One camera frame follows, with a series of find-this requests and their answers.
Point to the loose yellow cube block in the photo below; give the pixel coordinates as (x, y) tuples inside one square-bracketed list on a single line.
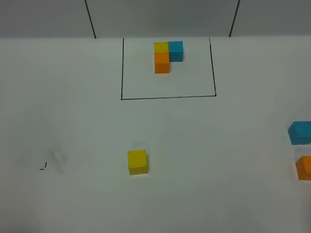
[(137, 162)]

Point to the template orange cube block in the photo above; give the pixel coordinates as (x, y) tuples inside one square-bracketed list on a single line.
[(162, 62)]

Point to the template yellow cube block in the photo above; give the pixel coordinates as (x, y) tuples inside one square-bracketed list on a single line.
[(161, 47)]

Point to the template blue cube block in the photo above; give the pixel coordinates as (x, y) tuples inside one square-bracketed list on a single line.
[(176, 51)]

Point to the loose blue cube block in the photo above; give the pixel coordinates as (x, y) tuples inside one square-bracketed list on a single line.
[(300, 133)]

